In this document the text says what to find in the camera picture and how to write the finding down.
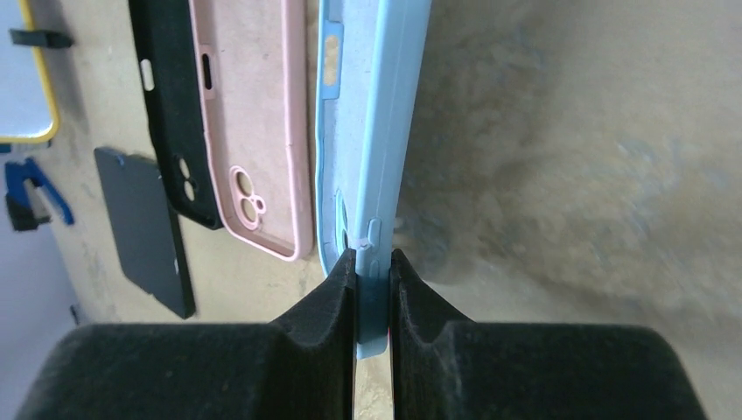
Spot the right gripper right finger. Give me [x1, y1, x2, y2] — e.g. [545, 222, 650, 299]
[389, 250, 706, 419]

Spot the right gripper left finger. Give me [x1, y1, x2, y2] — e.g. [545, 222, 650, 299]
[17, 250, 356, 419]

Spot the bare black phone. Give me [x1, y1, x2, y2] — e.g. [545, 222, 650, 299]
[94, 147, 196, 319]

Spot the black phone case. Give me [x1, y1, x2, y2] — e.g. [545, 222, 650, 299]
[128, 1, 222, 230]

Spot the blue black stapler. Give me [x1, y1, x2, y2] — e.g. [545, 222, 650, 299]
[4, 157, 74, 232]

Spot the white board yellow frame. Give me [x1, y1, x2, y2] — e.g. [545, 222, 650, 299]
[1, 1, 74, 144]

